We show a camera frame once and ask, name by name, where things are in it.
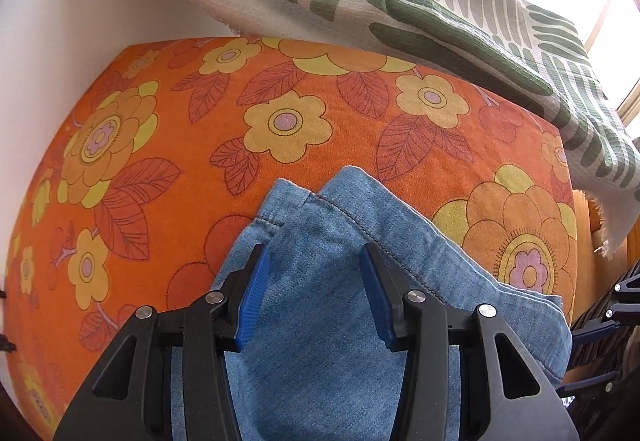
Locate person's striped trouser leg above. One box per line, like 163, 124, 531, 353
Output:
570, 326, 640, 441

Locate light blue denim pants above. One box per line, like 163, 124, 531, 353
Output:
170, 165, 573, 441

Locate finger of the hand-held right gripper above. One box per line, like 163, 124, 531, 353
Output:
570, 261, 640, 340
555, 363, 640, 404

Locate white green patterned blanket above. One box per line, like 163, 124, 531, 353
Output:
120, 0, 640, 259

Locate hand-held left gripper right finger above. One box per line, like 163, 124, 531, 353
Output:
361, 242, 581, 441

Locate orange floral bedspread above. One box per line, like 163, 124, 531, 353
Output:
2, 36, 578, 441

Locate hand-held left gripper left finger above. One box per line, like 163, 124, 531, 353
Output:
52, 243, 273, 441

